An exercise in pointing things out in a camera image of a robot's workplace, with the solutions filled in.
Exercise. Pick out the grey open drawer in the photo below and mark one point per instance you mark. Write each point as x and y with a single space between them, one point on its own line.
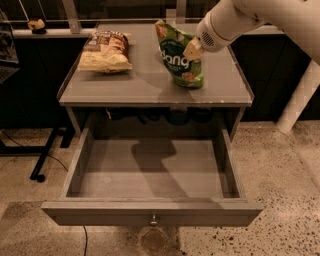
123 172

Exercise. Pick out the brown yellow chip bag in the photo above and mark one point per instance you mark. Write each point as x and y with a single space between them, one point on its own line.
105 51

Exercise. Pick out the black table leg frame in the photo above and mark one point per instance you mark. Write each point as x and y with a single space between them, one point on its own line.
42 152

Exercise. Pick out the metal drawer knob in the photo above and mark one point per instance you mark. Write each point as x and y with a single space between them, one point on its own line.
154 221

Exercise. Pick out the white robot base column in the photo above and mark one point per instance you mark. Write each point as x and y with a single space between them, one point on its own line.
307 86

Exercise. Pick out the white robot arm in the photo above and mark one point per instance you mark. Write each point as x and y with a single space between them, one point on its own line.
229 19

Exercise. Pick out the green rice chip bag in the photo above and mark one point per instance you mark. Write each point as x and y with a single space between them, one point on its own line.
172 43

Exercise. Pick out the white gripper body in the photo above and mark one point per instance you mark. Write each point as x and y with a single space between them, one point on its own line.
207 34

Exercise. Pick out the dark shelf unit at left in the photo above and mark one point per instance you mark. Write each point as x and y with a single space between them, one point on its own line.
9 61

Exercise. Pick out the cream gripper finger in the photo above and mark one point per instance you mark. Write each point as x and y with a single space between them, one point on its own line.
193 50

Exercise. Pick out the small yellow object on ledge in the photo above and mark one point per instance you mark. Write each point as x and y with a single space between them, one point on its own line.
37 26

